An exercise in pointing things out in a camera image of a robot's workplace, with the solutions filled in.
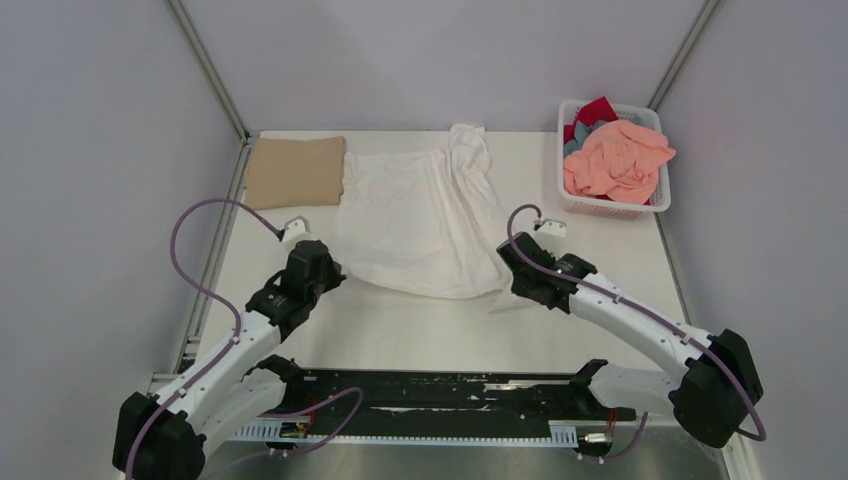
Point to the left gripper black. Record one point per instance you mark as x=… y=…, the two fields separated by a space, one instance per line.
x=335 y=274

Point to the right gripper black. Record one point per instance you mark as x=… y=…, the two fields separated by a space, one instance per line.
x=517 y=286

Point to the white t shirt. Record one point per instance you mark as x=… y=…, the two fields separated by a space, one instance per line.
x=426 y=223

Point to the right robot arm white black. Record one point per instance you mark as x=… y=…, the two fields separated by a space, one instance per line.
x=708 y=383

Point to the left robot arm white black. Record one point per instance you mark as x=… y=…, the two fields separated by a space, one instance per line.
x=171 y=434

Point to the white plastic laundry basket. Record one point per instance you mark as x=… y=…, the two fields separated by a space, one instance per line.
x=660 y=201

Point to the folded tan t shirt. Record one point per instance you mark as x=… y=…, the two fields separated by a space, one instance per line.
x=290 y=173

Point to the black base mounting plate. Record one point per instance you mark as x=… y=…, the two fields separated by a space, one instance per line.
x=412 y=405

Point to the crumpled salmon pink t shirt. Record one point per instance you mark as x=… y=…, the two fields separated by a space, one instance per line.
x=619 y=160

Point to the grey blue t shirt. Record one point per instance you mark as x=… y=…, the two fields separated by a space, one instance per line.
x=579 y=134

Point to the red t shirt in basket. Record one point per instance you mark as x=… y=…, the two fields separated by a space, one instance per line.
x=598 y=109

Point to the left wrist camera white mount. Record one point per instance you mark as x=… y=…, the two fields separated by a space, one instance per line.
x=295 y=230

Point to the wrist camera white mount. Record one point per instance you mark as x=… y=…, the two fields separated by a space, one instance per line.
x=295 y=230
x=550 y=227

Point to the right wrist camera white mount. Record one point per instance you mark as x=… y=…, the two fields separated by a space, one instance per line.
x=550 y=227

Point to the aluminium table edge rail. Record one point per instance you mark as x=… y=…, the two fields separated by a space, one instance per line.
x=206 y=278

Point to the left aluminium frame post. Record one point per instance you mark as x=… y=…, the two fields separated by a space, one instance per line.
x=189 y=31

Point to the aluminium frame post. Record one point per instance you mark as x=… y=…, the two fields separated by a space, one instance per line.
x=688 y=45
x=189 y=31

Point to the right aluminium frame post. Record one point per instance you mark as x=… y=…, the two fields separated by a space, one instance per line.
x=688 y=45

